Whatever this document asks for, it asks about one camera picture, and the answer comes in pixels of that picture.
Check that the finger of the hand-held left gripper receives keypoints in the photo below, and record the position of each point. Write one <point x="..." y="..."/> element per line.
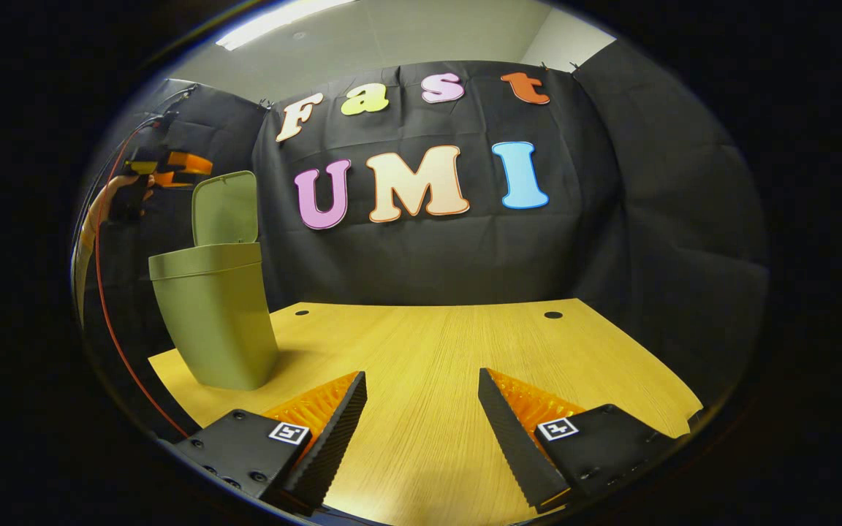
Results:
<point x="191" y="162"/>

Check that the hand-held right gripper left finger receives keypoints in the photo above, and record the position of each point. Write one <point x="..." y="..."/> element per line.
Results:
<point x="333" y="438"/>

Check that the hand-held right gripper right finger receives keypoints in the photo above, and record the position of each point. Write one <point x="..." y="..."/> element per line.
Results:
<point x="512" y="446"/>

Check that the green desktop garbage bin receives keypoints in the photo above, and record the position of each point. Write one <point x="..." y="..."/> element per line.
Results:
<point x="216" y="314"/>

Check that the wooden desktop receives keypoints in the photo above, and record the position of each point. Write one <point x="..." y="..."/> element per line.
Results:
<point x="428" y="351"/>

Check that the black backdrop cloth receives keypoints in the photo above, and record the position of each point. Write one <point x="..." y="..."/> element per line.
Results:
<point x="428" y="256"/>

